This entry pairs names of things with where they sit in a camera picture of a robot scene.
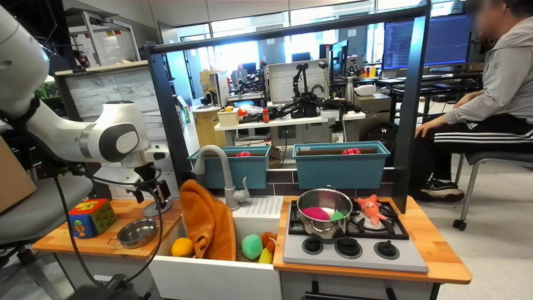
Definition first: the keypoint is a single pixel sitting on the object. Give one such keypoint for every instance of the small silver pot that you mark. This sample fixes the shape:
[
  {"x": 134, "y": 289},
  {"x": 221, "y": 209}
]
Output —
[{"x": 137, "y": 232}]

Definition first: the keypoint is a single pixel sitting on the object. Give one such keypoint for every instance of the gray toy faucet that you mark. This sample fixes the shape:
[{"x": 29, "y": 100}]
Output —
[{"x": 222, "y": 167}]

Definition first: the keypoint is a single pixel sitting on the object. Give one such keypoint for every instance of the toy oven cabinet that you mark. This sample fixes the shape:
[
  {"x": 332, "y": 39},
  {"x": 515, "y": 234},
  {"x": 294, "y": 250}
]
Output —
[{"x": 356, "y": 289}]

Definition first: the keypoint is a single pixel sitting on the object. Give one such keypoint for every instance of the pink toy in pot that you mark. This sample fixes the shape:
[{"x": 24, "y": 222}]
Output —
[{"x": 316, "y": 214}]

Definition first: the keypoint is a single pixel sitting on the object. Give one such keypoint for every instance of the yellow toy food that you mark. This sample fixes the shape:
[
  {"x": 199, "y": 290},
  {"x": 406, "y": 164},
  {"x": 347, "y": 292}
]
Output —
[{"x": 266, "y": 257}]

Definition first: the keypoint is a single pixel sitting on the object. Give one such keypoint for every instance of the teal plastic bin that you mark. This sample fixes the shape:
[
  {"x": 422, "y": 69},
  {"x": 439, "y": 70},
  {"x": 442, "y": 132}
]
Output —
[
  {"x": 244, "y": 167},
  {"x": 342, "y": 167}
]

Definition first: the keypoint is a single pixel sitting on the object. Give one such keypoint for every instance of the white lab table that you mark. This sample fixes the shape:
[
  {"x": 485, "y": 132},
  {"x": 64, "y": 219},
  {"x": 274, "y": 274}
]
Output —
[{"x": 289, "y": 119}]

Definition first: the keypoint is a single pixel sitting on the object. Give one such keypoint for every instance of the black background robot arm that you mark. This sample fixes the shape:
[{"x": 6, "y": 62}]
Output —
[{"x": 302, "y": 94}]

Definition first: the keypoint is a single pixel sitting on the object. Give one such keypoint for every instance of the black metal chair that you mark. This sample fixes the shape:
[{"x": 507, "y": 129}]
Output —
[{"x": 489, "y": 159}]

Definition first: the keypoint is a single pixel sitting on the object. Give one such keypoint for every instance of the gray wood plank panel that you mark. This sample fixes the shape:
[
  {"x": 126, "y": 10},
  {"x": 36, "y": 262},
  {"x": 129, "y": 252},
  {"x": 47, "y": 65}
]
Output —
[{"x": 111, "y": 89}]

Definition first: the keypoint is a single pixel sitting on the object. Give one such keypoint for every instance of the large steel pot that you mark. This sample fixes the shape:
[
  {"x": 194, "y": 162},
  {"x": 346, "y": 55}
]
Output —
[{"x": 326, "y": 225}]

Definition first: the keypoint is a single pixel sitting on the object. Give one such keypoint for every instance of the seated person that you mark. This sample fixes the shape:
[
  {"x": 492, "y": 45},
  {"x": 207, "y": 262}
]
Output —
[{"x": 489, "y": 84}]

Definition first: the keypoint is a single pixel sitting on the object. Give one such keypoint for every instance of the gray office chair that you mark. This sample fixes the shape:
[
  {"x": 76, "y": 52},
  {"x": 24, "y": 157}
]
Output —
[{"x": 39, "y": 210}]

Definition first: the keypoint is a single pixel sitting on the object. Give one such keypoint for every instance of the pink toy lobster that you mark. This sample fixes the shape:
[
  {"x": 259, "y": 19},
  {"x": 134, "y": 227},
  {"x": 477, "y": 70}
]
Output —
[{"x": 371, "y": 209}]

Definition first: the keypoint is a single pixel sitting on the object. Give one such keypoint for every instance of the white sink basin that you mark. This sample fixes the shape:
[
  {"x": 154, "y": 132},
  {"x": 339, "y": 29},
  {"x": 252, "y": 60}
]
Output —
[{"x": 211, "y": 277}]

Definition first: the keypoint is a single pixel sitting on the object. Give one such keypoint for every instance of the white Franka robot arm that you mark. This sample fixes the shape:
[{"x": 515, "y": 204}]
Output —
[{"x": 56, "y": 127}]

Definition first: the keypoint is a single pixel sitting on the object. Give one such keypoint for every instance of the colourful soft toy cube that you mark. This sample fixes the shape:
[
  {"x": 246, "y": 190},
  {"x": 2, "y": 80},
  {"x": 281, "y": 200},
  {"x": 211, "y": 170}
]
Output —
[{"x": 92, "y": 217}]

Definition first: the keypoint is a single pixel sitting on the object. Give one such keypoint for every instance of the orange toy food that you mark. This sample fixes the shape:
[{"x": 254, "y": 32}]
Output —
[{"x": 271, "y": 242}]

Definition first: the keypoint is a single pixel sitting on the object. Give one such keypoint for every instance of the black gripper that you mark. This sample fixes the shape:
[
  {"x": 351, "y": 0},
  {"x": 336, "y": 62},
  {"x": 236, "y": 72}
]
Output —
[{"x": 151, "y": 175}]

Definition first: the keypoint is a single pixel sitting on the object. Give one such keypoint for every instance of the brown cardboard box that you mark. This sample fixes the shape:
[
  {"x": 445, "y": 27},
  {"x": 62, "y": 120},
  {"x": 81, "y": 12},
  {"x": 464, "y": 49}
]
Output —
[{"x": 14, "y": 177}]

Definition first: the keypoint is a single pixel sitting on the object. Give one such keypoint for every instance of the green toy in pot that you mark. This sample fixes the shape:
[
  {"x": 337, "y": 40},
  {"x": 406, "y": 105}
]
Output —
[{"x": 337, "y": 215}]

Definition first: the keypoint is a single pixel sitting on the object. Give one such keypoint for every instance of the toy stove top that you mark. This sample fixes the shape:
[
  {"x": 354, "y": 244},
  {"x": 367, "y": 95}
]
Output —
[{"x": 351, "y": 255}]

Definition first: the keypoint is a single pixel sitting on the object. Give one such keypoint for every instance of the green toy ball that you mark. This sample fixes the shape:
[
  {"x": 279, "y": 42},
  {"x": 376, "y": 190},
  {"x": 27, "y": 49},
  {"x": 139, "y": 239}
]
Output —
[{"x": 252, "y": 245}]

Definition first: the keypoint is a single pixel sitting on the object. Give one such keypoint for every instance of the blue computer monitor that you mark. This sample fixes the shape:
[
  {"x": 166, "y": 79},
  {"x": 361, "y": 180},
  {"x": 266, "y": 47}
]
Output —
[{"x": 427, "y": 42}]

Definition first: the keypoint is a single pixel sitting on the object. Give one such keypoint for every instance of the black metal frame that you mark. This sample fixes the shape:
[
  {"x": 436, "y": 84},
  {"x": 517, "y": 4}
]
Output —
[{"x": 411, "y": 110}]

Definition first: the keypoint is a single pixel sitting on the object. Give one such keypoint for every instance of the orange towel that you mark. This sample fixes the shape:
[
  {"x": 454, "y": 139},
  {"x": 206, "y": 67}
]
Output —
[{"x": 209, "y": 222}]

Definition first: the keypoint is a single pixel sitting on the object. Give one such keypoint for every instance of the yellow toy ball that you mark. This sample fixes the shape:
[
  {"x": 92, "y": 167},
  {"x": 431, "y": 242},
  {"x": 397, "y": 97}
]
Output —
[{"x": 182, "y": 247}]

